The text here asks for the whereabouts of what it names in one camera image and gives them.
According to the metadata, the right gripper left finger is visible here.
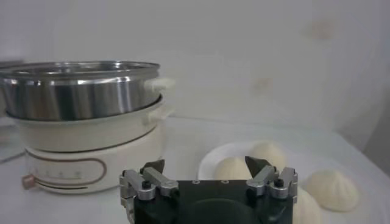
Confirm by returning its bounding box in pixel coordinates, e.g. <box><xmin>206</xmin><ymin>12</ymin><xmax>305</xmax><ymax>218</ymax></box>
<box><xmin>119</xmin><ymin>158</ymin><xmax>180</xmax><ymax>214</ymax></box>

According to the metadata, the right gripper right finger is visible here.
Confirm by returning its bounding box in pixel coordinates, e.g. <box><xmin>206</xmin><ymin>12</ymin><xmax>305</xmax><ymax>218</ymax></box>
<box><xmin>245</xmin><ymin>155</ymin><xmax>299</xmax><ymax>204</ymax></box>

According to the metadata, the white steamed baozi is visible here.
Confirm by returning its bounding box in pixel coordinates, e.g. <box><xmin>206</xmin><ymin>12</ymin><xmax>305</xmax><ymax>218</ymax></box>
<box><xmin>305</xmin><ymin>169</ymin><xmax>360</xmax><ymax>213</ymax></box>
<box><xmin>249</xmin><ymin>141</ymin><xmax>287</xmax><ymax>171</ymax></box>
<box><xmin>214</xmin><ymin>156</ymin><xmax>254</xmax><ymax>181</ymax></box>
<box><xmin>292</xmin><ymin>186</ymin><xmax>322</xmax><ymax>224</ymax></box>

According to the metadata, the white round plate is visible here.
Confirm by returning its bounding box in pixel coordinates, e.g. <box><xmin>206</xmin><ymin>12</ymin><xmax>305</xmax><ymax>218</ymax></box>
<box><xmin>197</xmin><ymin>140</ymin><xmax>375</xmax><ymax>224</ymax></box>

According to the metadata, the cream electric cooker base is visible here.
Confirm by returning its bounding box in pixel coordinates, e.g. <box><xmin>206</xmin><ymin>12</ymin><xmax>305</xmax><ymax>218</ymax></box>
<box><xmin>5</xmin><ymin>94</ymin><xmax>176</xmax><ymax>195</ymax></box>

